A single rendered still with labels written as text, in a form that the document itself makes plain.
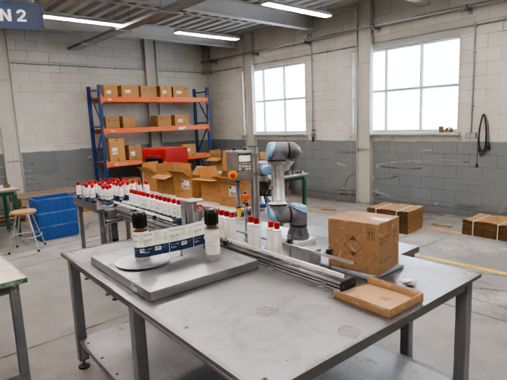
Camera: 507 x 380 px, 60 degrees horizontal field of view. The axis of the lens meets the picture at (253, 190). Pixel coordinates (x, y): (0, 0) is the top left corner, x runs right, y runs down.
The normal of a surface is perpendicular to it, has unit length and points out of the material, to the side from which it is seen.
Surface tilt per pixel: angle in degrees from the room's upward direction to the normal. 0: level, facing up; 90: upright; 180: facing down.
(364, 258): 90
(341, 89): 90
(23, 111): 90
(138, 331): 90
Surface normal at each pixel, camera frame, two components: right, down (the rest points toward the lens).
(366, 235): -0.68, 0.14
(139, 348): 0.63, 0.10
